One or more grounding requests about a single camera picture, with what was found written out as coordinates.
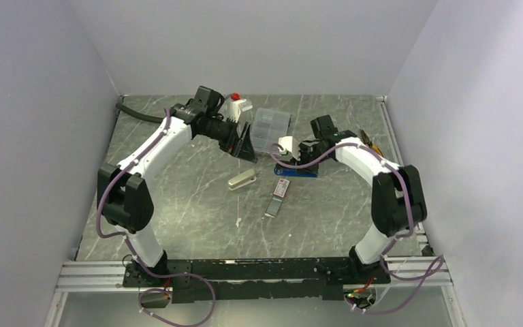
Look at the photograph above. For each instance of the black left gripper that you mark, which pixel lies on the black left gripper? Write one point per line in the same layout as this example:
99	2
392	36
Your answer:
238	147

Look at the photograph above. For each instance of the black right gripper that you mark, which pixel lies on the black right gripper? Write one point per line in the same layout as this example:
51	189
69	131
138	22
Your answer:
302	147

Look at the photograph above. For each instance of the blue black stapler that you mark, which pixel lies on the blue black stapler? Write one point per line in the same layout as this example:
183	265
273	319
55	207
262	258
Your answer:
291	172

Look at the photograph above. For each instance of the small beige white stapler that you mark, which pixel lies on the small beige white stapler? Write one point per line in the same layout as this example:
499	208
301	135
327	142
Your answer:
245	178

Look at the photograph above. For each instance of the red white staples box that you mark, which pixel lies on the red white staples box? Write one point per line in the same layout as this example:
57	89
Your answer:
278	195

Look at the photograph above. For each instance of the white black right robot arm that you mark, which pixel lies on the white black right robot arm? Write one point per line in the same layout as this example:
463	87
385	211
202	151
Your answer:
397	198

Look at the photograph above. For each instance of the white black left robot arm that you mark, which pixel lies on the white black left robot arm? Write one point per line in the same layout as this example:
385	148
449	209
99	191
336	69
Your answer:
124	201

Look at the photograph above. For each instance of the clear plastic screw organizer box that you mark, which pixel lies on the clear plastic screw organizer box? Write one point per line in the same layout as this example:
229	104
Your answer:
268	126

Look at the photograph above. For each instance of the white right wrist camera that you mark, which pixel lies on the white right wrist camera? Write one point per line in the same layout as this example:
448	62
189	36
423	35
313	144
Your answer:
289	145

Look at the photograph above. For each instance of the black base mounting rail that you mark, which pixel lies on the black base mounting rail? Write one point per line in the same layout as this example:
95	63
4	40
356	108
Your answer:
248	279

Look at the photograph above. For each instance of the aluminium frame rail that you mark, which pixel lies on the aluminium frame rail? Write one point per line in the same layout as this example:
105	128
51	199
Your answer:
108	276

